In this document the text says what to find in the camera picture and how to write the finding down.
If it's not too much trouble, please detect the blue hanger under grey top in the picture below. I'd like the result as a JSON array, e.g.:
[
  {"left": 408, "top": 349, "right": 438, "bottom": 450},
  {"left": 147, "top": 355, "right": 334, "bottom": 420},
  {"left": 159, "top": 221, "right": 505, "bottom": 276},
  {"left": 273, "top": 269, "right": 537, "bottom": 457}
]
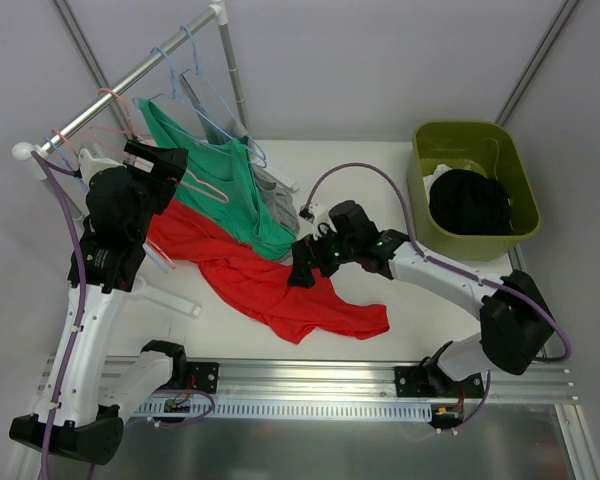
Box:
[{"left": 178, "top": 26, "right": 250, "bottom": 145}]

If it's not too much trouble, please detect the green tank top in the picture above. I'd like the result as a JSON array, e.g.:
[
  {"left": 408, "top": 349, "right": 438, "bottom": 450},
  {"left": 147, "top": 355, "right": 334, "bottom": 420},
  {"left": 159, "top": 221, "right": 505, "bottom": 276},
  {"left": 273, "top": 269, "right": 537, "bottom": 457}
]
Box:
[{"left": 140, "top": 104, "right": 298, "bottom": 262}]

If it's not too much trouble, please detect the olive green plastic basket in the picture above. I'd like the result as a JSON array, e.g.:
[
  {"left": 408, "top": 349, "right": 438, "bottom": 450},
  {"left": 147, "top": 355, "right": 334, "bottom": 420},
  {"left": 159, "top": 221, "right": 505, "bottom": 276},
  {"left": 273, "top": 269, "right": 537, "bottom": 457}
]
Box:
[{"left": 406, "top": 120, "right": 542, "bottom": 262}]

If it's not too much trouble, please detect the grey tank top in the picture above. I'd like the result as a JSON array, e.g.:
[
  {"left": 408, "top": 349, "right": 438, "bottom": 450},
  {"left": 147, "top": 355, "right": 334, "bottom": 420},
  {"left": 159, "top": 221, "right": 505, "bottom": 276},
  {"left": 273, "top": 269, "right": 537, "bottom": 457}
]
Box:
[{"left": 179, "top": 69, "right": 301, "bottom": 236}]

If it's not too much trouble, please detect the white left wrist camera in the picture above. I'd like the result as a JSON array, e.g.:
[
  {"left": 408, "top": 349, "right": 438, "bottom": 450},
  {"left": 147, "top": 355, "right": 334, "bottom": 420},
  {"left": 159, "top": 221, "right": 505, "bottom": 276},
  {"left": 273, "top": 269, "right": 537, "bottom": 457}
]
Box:
[{"left": 78, "top": 143, "right": 122, "bottom": 184}]

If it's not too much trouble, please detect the black tank top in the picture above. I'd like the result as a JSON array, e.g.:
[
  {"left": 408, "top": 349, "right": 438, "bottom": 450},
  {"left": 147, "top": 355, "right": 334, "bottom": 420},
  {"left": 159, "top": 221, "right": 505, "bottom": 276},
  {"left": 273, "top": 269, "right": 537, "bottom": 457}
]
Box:
[{"left": 429, "top": 169, "right": 511, "bottom": 236}]

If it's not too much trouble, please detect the white tank top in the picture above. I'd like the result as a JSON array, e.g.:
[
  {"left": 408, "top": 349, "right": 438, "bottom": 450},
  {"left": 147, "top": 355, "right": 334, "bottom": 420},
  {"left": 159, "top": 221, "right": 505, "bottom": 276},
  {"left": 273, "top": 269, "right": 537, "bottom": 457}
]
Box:
[{"left": 422, "top": 164, "right": 452, "bottom": 199}]

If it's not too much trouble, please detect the red tank top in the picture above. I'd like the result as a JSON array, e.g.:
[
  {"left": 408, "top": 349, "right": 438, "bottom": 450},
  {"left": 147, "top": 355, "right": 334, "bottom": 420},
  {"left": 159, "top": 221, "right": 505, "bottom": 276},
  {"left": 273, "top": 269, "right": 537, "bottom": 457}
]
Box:
[{"left": 149, "top": 200, "right": 390, "bottom": 344}]

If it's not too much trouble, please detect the aluminium rail with cable duct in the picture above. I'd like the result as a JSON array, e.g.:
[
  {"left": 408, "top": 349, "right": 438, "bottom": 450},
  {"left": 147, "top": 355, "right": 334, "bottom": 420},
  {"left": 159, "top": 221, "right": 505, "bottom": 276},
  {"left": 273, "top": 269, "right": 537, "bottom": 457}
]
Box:
[{"left": 44, "top": 355, "right": 581, "bottom": 436}]

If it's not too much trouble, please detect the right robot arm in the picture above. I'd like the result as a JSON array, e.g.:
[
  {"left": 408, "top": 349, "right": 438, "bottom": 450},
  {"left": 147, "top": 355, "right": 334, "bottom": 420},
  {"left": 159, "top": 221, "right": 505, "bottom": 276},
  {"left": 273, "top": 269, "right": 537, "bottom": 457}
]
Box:
[{"left": 288, "top": 200, "right": 555, "bottom": 398}]

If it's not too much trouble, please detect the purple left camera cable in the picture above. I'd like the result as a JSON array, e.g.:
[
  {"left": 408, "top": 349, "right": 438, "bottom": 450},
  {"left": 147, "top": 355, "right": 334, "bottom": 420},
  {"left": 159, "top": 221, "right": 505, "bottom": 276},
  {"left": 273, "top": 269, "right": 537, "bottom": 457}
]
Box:
[{"left": 29, "top": 149, "right": 89, "bottom": 480}]

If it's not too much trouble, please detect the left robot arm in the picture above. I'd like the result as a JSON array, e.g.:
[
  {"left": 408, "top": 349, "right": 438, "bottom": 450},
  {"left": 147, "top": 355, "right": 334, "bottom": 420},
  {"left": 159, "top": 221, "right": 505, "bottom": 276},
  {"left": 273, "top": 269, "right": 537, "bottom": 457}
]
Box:
[{"left": 9, "top": 140, "right": 188, "bottom": 465}]

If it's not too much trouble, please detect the silver clothes rack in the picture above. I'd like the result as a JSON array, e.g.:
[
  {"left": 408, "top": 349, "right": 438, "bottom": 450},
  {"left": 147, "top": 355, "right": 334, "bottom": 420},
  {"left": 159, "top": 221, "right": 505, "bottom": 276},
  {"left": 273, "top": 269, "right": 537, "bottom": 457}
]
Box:
[{"left": 10, "top": 0, "right": 301, "bottom": 316}]

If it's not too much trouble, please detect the light blue wire hanger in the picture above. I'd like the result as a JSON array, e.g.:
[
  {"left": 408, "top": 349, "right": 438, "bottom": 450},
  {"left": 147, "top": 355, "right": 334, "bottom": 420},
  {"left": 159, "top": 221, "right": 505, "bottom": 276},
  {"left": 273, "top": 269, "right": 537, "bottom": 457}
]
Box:
[{"left": 44, "top": 137, "right": 88, "bottom": 192}]

